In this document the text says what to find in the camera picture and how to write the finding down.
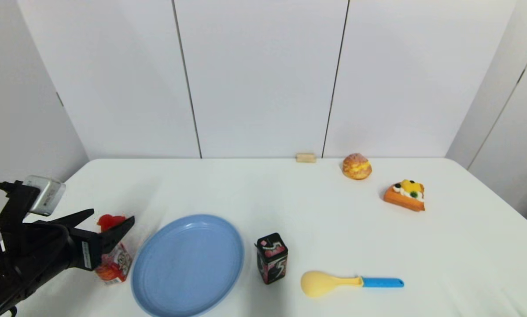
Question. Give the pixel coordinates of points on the cream puff toy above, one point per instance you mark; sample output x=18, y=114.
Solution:
x=356, y=167

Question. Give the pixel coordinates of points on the black gum box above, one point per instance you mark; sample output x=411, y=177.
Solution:
x=271, y=260

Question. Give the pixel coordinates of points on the red milk carton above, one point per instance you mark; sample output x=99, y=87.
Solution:
x=116, y=264

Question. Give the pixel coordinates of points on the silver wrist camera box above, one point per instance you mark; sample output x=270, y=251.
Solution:
x=46, y=196

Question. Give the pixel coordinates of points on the blue oval plate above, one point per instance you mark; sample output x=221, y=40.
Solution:
x=187, y=265

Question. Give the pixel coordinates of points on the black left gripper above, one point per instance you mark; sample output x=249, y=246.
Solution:
x=56, y=246

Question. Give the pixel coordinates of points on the black camera bracket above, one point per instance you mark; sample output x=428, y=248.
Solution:
x=19, y=202

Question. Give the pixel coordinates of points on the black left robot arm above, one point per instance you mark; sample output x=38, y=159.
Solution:
x=1, y=273

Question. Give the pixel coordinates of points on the red rubber duck toy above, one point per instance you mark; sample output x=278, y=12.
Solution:
x=110, y=221

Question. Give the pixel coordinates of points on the orange waffle cake slice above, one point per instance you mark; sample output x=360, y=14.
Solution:
x=405, y=196

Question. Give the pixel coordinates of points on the small wooden block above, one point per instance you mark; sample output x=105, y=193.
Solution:
x=306, y=158

